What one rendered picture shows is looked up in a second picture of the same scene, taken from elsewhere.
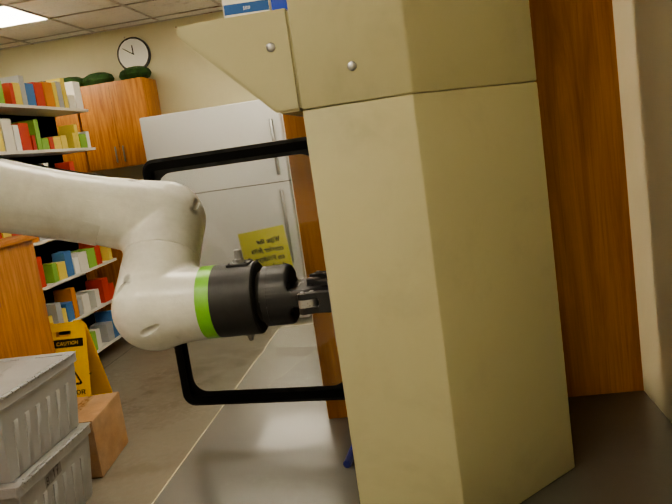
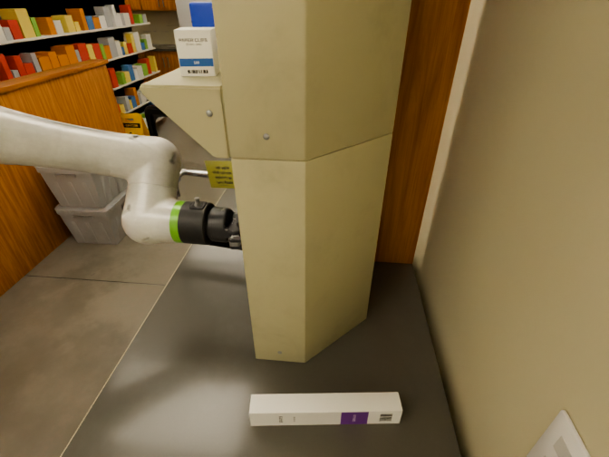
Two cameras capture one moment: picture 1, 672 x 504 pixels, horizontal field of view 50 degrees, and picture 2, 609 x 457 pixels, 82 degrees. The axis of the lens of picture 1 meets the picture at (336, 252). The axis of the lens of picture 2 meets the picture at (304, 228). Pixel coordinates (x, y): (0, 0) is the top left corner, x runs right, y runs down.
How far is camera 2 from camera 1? 0.34 m
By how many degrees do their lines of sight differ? 25
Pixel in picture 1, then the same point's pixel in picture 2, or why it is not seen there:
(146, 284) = (140, 214)
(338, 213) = (251, 220)
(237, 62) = (185, 119)
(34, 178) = (61, 138)
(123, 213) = (125, 163)
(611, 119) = (436, 127)
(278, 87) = (214, 140)
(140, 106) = not seen: outside the picture
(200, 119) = not seen: outside the picture
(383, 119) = (284, 173)
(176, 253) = (159, 192)
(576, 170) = (408, 153)
